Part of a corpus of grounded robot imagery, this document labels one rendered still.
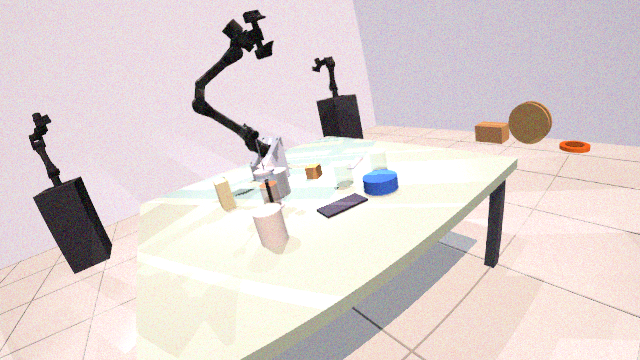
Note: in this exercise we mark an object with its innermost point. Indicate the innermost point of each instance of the small orange cube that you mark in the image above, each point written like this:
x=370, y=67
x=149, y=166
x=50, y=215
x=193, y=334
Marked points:
x=313, y=171

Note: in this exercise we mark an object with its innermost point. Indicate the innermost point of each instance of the blue cylinder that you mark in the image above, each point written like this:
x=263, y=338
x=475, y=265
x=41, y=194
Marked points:
x=380, y=182

